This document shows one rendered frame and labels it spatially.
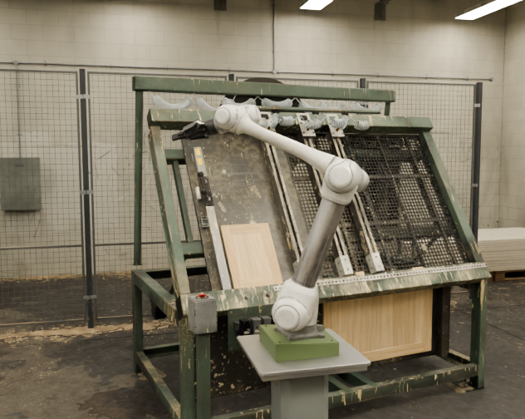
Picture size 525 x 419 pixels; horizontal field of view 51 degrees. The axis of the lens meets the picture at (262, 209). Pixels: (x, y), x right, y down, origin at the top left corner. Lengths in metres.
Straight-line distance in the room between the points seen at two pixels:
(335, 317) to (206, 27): 5.58
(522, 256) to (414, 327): 4.18
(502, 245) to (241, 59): 4.44
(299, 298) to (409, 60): 7.35
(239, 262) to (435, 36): 6.99
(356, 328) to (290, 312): 1.59
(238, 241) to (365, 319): 1.09
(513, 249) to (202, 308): 5.78
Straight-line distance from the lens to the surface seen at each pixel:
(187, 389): 3.18
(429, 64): 9.51
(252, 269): 3.26
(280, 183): 3.57
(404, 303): 4.02
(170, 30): 8.31
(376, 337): 3.95
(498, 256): 7.88
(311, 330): 2.58
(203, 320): 2.84
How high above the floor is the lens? 1.64
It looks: 5 degrees down
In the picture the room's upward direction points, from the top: straight up
